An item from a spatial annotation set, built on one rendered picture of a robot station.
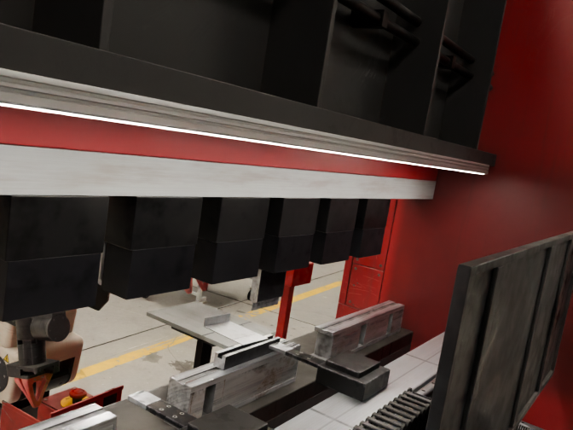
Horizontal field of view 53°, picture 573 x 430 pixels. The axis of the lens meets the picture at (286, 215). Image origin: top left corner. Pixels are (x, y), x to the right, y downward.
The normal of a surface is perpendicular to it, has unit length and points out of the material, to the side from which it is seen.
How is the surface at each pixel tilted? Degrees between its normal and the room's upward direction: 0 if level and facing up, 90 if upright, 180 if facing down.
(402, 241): 90
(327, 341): 90
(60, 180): 90
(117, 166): 90
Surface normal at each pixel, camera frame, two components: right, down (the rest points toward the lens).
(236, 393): 0.81, 0.20
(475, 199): -0.56, 0.02
